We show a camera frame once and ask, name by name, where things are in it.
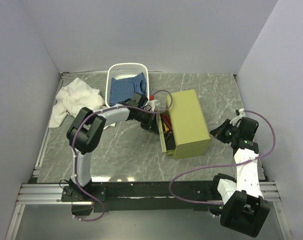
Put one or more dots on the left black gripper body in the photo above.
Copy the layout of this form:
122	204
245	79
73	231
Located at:
146	119

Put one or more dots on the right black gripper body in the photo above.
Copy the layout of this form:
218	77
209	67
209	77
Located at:
236	132

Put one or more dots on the olive green metal drawer box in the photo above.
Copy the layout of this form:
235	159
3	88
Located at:
190	130

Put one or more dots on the white cloth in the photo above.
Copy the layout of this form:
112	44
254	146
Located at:
72	98

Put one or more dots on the orange handled pliers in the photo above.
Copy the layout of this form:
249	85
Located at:
167	134

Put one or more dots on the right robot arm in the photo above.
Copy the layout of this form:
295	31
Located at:
244	208

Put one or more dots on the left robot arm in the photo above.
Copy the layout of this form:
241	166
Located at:
85	133

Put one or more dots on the blue checkered cloth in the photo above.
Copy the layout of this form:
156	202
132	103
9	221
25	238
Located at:
123	89

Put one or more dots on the white plastic perforated basket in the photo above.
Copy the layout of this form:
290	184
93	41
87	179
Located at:
123	71

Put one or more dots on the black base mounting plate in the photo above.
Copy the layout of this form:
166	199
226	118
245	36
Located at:
140	196

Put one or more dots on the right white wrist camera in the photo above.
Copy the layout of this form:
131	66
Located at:
239	115

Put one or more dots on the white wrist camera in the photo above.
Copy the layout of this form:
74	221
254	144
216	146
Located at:
153	104
239	115

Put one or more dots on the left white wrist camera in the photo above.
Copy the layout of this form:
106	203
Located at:
153	104

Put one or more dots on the aluminium frame rail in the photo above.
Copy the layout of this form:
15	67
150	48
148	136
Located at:
51	194

